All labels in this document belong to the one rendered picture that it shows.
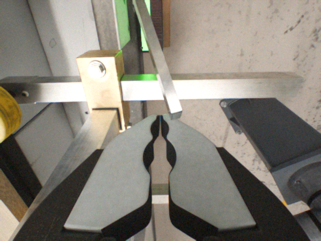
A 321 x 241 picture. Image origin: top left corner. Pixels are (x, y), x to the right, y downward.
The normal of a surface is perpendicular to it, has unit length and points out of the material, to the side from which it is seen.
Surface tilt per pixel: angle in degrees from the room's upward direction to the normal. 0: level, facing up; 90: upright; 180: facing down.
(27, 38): 90
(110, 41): 0
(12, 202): 90
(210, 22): 0
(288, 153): 90
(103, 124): 90
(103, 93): 0
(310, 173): 70
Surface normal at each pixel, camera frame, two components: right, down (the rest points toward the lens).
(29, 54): 1.00, -0.02
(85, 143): -0.02, -0.85
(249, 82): 0.00, 0.53
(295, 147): -0.56, -0.70
